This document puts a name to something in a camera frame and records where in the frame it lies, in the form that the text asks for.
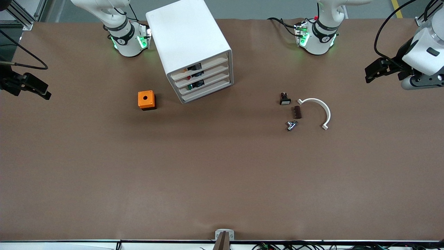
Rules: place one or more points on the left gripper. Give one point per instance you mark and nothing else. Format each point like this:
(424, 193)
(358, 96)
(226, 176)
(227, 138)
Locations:
(401, 57)

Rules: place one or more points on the yellow mushroom push button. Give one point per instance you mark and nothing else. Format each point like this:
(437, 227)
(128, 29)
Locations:
(195, 66)

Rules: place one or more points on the white plastic drawer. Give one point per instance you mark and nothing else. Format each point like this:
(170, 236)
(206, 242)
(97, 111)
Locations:
(215, 73)
(216, 81)
(208, 93)
(211, 66)

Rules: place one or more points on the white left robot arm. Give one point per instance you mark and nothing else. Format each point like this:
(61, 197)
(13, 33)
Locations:
(317, 43)

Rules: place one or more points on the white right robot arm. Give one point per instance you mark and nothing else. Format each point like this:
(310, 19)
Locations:
(126, 45)

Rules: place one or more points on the white drawer cabinet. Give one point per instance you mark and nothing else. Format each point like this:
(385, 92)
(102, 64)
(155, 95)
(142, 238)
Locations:
(187, 34)

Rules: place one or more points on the red mushroom push button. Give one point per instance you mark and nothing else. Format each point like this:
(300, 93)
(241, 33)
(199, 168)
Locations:
(197, 75)

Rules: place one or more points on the green mushroom push button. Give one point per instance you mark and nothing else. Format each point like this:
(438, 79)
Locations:
(198, 83)

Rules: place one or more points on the small brown block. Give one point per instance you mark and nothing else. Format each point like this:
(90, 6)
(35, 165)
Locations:
(297, 112)

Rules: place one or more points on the aluminium profile frame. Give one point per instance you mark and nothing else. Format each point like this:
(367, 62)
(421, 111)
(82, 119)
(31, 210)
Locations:
(24, 17)
(421, 21)

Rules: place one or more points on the white curved plastic bracket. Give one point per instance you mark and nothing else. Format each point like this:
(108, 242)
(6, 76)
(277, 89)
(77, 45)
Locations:
(321, 104)

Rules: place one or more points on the small black white-capped switch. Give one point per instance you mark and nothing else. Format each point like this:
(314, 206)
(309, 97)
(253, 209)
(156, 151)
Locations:
(284, 100)

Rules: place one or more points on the small silver metal switch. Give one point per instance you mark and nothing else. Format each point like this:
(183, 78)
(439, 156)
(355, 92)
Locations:
(291, 125)

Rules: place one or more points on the orange button enclosure box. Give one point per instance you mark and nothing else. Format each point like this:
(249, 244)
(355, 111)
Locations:
(145, 99)

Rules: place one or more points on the grey metal table bracket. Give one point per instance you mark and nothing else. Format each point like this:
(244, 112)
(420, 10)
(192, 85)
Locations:
(224, 233)

